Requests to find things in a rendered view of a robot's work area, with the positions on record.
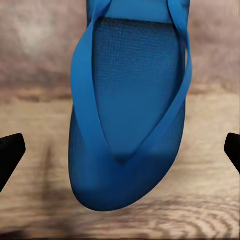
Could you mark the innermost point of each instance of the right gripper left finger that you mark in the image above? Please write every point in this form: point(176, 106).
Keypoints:
point(12, 149)

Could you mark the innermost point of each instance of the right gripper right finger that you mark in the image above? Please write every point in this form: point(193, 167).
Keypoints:
point(232, 149)

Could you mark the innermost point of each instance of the sandal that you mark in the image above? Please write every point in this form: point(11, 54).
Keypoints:
point(129, 84)

